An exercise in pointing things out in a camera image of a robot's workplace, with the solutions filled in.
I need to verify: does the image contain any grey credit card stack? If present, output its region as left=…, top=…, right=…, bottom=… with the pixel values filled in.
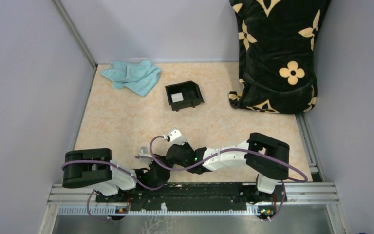
left=170, top=92, right=184, bottom=103

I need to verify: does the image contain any black plastic card box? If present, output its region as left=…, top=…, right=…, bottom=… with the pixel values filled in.
left=165, top=81, right=205, bottom=112

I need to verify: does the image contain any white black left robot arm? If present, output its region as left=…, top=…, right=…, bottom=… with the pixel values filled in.
left=61, top=147, right=170, bottom=202

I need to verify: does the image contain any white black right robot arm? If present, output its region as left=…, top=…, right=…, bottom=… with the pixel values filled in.
left=165, top=129, right=290, bottom=201

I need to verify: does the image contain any light blue cloth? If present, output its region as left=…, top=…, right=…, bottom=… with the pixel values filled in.
left=101, top=60, right=161, bottom=97

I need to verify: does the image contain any black floral cushion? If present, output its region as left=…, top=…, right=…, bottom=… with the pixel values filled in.
left=229, top=0, right=330, bottom=115

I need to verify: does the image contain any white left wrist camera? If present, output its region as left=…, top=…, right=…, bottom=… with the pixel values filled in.
left=135, top=147, right=153, bottom=165

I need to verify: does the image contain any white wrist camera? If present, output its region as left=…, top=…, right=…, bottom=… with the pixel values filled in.
left=135, top=147, right=153, bottom=165
left=164, top=128, right=187, bottom=145

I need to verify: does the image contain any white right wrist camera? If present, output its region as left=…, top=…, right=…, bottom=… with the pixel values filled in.
left=164, top=128, right=187, bottom=145

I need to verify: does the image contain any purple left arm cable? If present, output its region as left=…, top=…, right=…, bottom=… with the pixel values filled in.
left=61, top=155, right=167, bottom=223

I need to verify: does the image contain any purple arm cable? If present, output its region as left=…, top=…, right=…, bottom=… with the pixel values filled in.
left=149, top=136, right=309, bottom=222
left=61, top=155, right=167, bottom=223

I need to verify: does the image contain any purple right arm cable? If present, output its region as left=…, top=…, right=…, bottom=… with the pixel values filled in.
left=149, top=136, right=309, bottom=222

